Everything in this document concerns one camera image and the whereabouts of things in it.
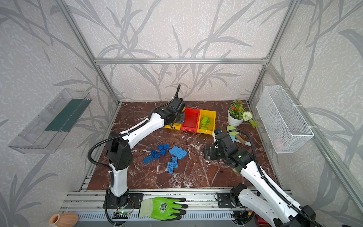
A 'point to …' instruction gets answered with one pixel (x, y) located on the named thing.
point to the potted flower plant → (237, 114)
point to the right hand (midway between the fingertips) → (210, 145)
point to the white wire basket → (286, 127)
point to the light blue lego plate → (178, 152)
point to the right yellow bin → (211, 127)
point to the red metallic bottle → (261, 222)
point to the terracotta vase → (63, 220)
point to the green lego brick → (204, 121)
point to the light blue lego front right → (174, 160)
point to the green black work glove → (162, 208)
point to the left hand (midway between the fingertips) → (182, 113)
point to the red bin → (191, 120)
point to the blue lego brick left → (148, 160)
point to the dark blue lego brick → (155, 154)
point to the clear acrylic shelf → (41, 133)
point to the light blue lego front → (170, 169)
